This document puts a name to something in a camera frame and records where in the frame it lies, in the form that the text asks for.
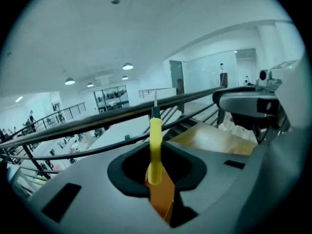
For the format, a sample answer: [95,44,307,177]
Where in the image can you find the dark grey door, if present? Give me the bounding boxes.
[169,60,185,95]

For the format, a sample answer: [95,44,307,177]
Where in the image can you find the yellow-handled screwdriver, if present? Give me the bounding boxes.
[149,87,164,186]

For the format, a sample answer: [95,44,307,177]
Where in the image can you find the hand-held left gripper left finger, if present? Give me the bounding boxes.
[28,141,172,234]

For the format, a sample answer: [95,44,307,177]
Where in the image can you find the black metal railing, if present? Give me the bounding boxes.
[0,85,235,180]

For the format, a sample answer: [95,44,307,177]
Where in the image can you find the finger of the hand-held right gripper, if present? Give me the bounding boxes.
[230,113,257,132]
[212,86,279,118]

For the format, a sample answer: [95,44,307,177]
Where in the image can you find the glass-fronted room window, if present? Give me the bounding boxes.
[93,84,130,115]

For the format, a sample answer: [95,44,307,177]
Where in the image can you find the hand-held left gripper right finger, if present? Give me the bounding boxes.
[161,125,306,234]

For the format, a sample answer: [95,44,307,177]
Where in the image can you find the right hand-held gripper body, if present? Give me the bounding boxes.
[253,59,303,145]

